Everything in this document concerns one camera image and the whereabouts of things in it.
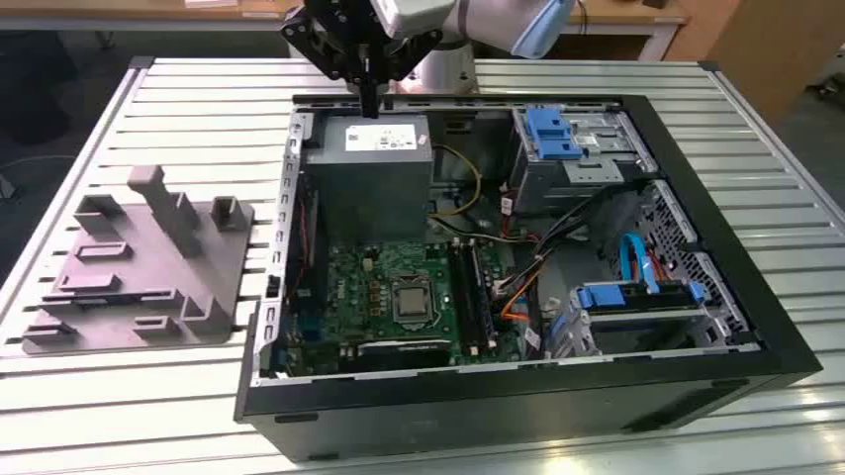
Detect grey power supply unit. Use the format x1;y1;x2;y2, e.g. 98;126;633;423
301;114;436;243

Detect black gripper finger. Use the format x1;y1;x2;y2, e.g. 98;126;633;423
277;13;371;119
368;28;443;119

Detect CPU socket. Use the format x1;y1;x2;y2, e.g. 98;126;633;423
388;279;441;332

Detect black wire bundle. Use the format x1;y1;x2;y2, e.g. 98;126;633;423
500;175;662;298

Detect orange wire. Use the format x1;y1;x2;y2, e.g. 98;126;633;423
499;266;545;326

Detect grey parts rack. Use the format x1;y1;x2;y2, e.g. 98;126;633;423
21;164;257;355

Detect silver CPU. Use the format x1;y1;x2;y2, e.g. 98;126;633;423
393;289;429;318

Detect black graphics card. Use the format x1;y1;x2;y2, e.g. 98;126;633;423
345;338;455;372

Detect blue data wire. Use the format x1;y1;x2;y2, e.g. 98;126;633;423
619;232;662;296

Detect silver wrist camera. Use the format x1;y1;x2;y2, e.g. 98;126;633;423
372;0;457;40

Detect wooden cabinet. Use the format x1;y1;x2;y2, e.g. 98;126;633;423
663;0;845;128

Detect black PC case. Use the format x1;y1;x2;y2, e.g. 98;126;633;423
233;92;824;464

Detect hard disk in blue carrier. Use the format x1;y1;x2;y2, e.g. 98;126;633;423
576;280;706;312

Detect blue drive latch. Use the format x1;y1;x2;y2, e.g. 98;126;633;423
527;108;588;160

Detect metal drive cage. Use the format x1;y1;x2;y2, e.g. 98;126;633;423
511;106;662;214

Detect wooden desk white frame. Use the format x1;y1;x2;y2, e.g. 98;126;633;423
565;0;691;61
0;0;308;59

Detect black RAM slot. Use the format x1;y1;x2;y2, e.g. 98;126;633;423
449;237;481;355

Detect green motherboard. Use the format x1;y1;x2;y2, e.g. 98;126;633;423
282;239;529;372

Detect yellow wire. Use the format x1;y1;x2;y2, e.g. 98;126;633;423
427;142;483;219

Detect grey wheeled stand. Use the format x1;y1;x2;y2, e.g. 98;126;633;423
800;47;845;105

